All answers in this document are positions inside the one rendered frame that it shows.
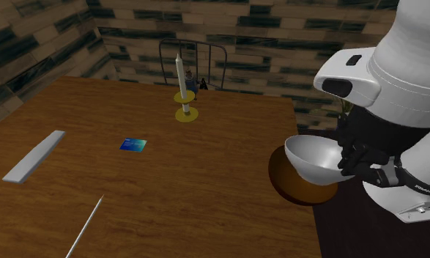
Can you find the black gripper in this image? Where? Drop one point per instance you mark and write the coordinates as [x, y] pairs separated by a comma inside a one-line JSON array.
[[375, 132]]

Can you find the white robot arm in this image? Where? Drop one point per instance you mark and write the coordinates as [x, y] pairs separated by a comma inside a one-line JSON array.
[[407, 71]]

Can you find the white bowl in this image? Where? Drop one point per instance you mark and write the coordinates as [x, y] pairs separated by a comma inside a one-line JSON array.
[[314, 160]]

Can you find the dark robot stand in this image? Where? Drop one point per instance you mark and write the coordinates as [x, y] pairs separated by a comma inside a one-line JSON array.
[[354, 232]]

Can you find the brown round plate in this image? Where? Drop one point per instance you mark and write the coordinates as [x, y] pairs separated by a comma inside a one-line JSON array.
[[284, 182]]

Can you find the dark metal chair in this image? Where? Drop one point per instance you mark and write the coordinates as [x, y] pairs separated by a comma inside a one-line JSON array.
[[211, 64]]

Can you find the white candle in yellow holder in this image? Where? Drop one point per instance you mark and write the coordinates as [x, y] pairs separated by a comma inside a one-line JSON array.
[[185, 98]]

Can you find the blue card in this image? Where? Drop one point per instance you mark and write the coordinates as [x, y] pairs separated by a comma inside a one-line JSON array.
[[133, 145]]

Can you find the thin grey rod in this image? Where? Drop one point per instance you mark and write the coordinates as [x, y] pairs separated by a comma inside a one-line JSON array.
[[83, 228]]

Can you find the grey flat bar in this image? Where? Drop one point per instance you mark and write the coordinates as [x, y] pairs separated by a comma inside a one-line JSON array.
[[34, 157]]

